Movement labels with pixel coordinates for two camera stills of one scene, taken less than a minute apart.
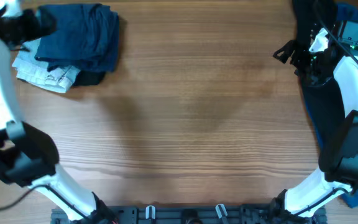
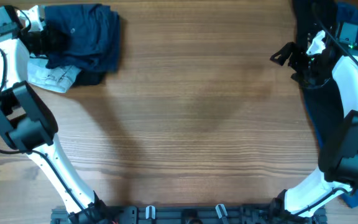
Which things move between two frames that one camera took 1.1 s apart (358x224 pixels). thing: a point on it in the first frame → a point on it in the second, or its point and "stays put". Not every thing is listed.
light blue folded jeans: [34, 70] stays put
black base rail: [227, 214] stays put
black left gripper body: [30, 22] → [51, 40]
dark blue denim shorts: [87, 36] stays put
